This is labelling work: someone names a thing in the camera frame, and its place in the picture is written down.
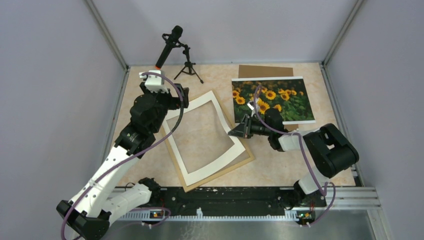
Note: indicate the light wooden picture frame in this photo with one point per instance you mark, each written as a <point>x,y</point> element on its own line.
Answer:
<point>244,158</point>

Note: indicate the black mini tripod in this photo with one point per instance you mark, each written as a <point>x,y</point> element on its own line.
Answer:
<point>188,68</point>

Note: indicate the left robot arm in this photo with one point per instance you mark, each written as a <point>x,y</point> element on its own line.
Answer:
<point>92,211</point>

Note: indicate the white paper mat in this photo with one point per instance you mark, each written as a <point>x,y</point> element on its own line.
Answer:
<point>196,177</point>

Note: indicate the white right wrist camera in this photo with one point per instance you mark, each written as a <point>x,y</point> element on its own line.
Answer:
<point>253,106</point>

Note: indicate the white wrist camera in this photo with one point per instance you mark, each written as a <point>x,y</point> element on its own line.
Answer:
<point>253,106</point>
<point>153,83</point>

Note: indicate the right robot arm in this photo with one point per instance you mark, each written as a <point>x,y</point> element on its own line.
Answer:
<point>329,149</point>

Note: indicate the black microphone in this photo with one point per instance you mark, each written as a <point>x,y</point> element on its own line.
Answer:
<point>172,40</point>

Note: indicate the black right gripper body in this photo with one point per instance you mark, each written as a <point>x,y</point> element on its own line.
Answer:
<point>248,131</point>

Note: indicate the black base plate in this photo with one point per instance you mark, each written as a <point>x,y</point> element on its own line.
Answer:
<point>233,201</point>

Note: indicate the brown backing board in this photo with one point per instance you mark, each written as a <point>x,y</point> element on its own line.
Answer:
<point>265,71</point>

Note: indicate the sunflower photo print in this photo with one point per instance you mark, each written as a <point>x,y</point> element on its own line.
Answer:
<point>301,103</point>

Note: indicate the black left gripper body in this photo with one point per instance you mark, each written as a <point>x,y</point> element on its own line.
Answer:
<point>166,100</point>

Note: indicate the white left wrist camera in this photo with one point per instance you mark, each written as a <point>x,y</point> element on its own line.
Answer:
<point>153,83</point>

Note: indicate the aluminium rail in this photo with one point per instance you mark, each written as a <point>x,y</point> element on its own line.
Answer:
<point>342,198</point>

